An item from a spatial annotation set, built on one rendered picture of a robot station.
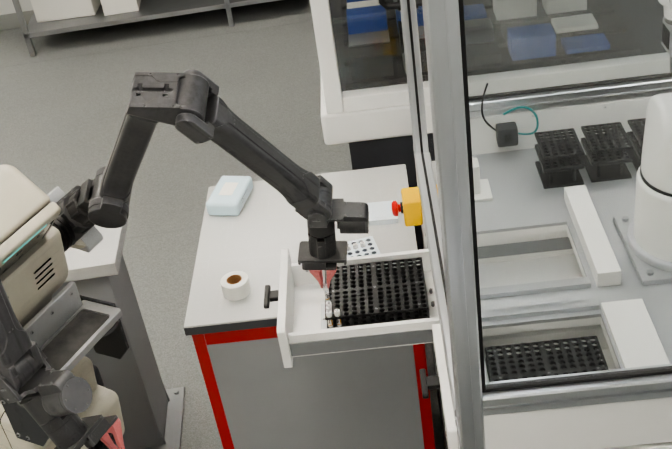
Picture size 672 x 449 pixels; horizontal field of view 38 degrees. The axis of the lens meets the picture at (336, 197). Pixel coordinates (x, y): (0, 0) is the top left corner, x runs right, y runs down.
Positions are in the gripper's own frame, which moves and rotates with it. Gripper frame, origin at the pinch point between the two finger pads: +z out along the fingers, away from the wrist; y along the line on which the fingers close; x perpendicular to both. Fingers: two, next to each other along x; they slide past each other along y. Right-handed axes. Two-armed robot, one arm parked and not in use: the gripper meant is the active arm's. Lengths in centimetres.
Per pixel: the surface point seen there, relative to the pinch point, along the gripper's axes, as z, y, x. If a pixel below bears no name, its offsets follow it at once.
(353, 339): 7.4, -6.1, 9.5
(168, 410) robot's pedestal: 101, 59, -54
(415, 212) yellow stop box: 6.4, -20.2, -33.7
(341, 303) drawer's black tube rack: 4.7, -3.4, 1.2
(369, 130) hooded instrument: 13, -8, -83
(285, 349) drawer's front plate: 7.8, 8.1, 12.0
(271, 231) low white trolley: 22, 18, -47
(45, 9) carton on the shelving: 101, 192, -366
